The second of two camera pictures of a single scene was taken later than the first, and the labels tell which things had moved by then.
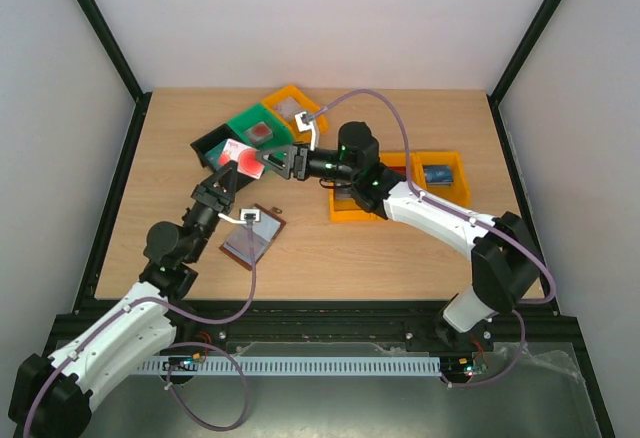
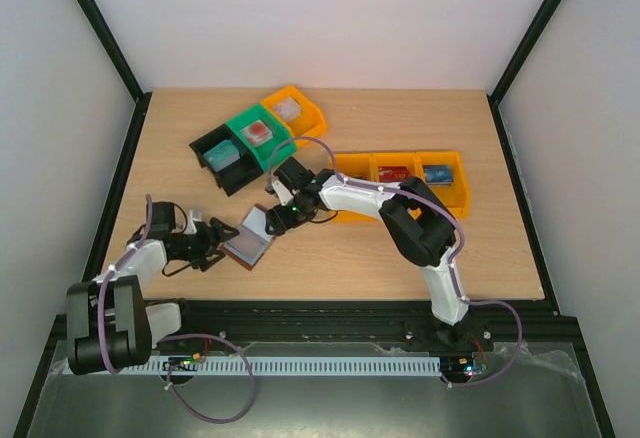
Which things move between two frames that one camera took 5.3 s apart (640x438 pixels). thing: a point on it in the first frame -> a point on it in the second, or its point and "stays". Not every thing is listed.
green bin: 282,133 stays
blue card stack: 438,175 stays
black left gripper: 208,188 -> 213,241
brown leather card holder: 265,233 stays
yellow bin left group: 311,108 stays
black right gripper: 299,163 -> 276,219
